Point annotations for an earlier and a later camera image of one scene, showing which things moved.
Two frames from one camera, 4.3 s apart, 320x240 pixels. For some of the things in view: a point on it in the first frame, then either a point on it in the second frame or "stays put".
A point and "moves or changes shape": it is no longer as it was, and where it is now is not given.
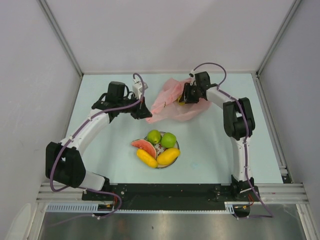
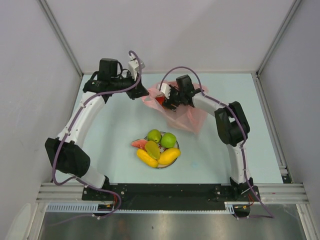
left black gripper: [141, 111] -> [138, 91]
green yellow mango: [180, 103] moves or changes shape
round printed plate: [159, 147] stays put
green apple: [168, 140] stays put
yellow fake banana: [147, 158] stays put
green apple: [153, 136] stays put
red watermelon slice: [143, 144] stays put
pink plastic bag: [166, 106] moves or changes shape
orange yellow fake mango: [167, 156] stays put
